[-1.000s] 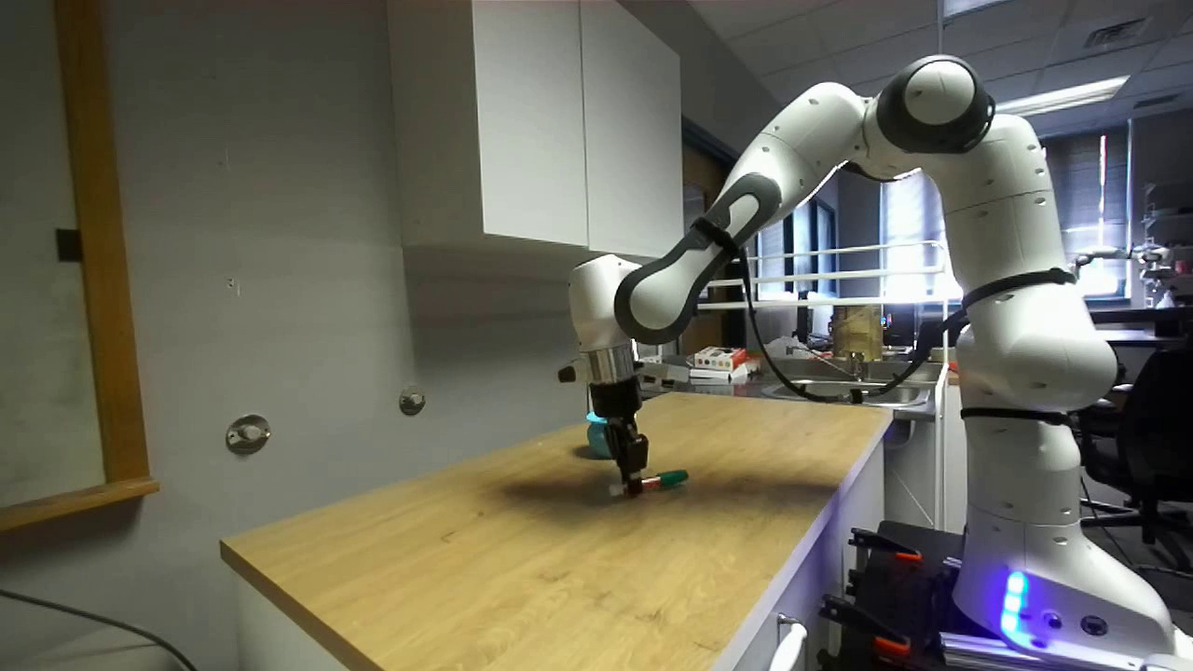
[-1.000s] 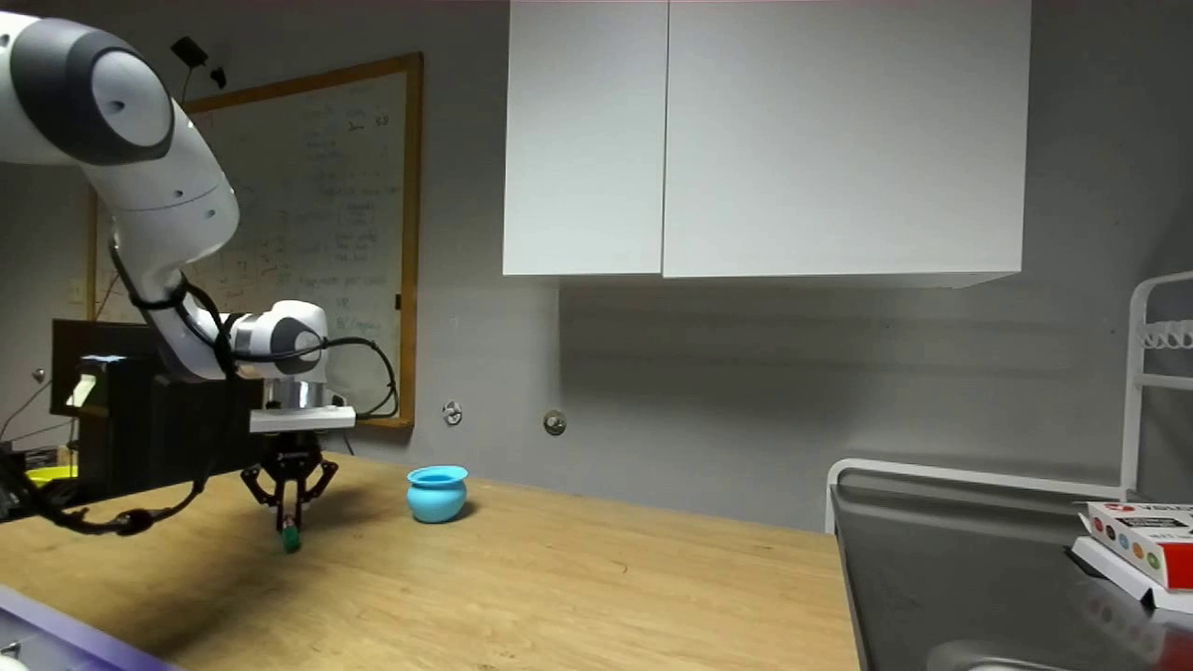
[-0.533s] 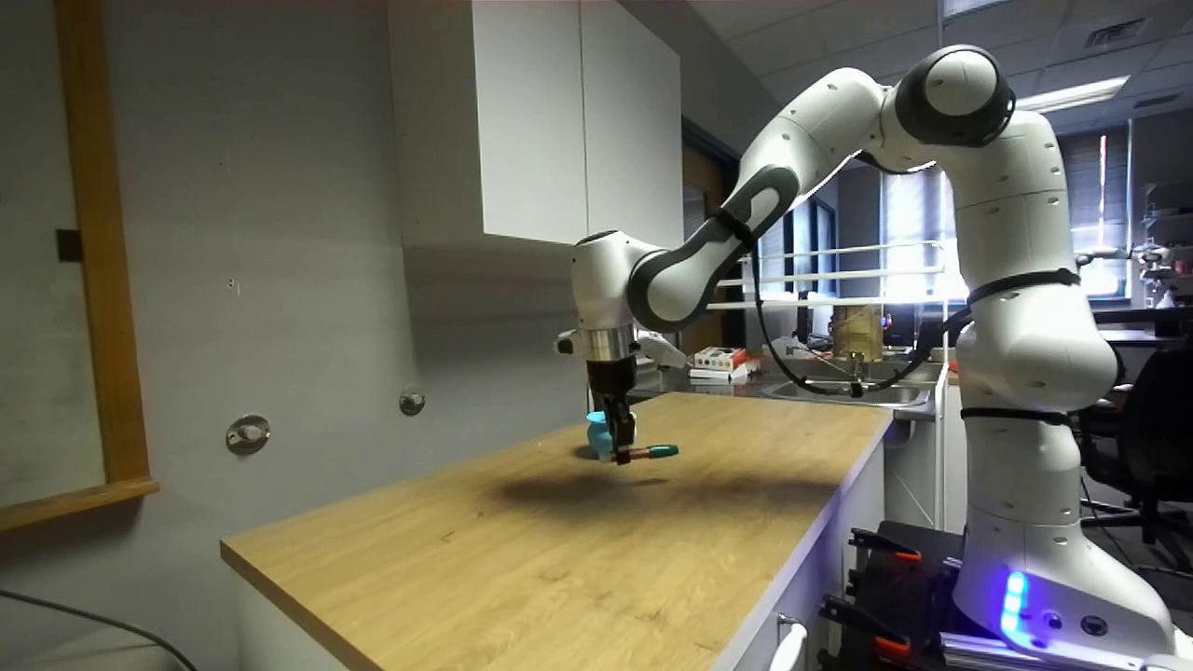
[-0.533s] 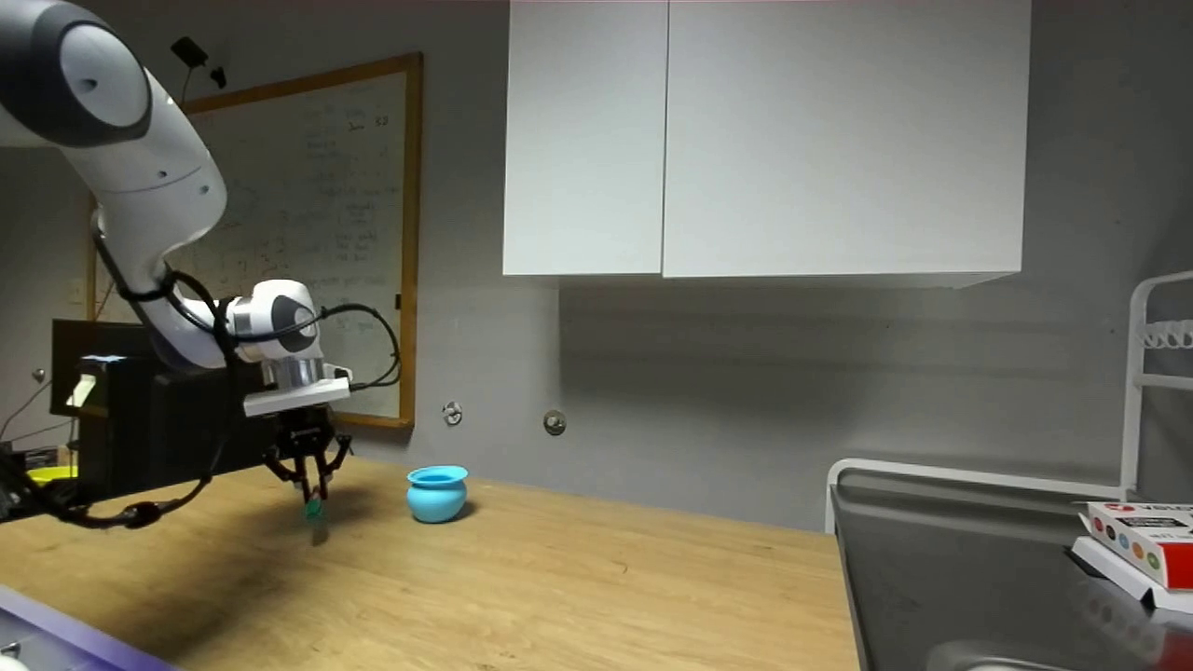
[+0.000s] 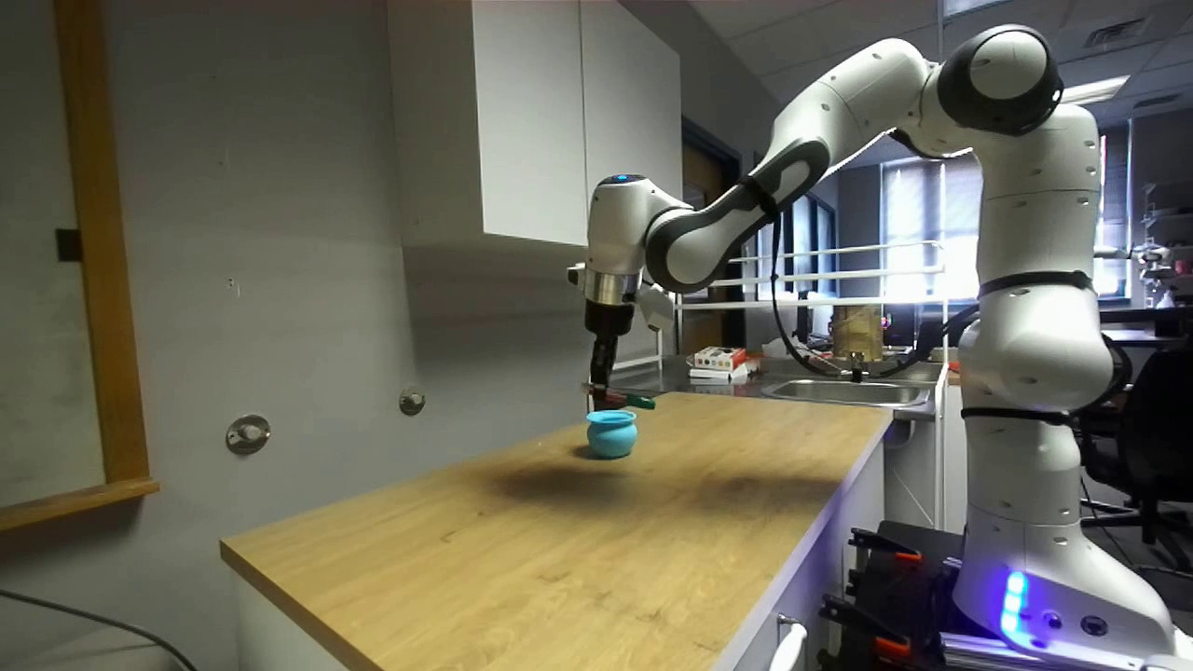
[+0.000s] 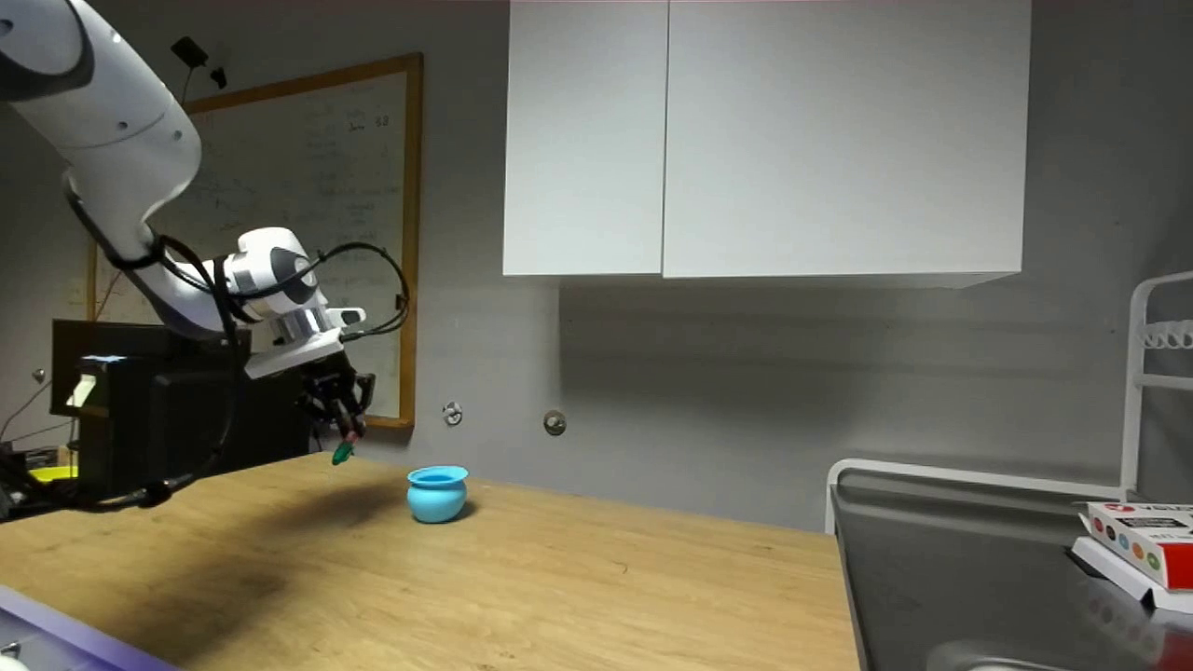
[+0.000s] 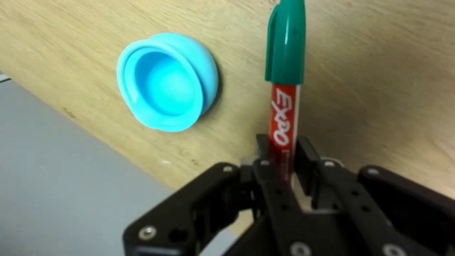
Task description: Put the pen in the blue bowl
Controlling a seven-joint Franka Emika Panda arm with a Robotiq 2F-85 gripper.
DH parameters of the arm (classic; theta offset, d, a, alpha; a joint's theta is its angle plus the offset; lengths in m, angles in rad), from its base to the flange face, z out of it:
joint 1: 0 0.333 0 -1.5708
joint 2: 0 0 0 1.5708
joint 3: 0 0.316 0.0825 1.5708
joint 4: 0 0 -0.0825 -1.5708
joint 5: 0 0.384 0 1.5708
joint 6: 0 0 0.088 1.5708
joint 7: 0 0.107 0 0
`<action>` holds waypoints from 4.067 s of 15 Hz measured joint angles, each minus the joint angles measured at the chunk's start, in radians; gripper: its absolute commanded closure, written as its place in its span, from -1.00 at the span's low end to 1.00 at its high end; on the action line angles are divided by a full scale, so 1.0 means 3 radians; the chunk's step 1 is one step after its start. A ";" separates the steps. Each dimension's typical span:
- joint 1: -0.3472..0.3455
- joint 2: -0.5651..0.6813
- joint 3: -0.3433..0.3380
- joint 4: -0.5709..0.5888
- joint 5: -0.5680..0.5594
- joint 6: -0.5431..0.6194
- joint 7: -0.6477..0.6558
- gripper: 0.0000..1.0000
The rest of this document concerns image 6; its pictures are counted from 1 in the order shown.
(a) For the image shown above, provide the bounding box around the black box equipment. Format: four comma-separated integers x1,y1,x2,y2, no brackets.
49,316,317,501

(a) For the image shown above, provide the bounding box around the red and white box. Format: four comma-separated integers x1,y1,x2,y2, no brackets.
1072,501,1193,615

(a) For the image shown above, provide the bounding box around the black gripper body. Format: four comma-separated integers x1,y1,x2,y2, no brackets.
296,349,378,413

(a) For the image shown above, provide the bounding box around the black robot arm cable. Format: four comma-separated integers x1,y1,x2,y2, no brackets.
303,239,414,348

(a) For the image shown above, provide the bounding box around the small blue bowl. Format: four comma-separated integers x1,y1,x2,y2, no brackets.
402,461,474,527

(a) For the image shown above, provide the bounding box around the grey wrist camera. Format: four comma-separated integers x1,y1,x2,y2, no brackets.
317,300,375,335

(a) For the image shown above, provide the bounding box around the whiteboard with wooden frame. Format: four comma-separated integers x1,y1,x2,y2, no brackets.
88,49,429,435

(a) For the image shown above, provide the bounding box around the white wall cabinet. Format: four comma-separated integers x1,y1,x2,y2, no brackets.
501,0,1036,284

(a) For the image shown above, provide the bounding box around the white tube rail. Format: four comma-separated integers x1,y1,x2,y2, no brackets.
826,455,1130,541

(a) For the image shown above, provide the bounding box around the white wire dish rack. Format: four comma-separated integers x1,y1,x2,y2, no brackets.
1115,270,1193,503

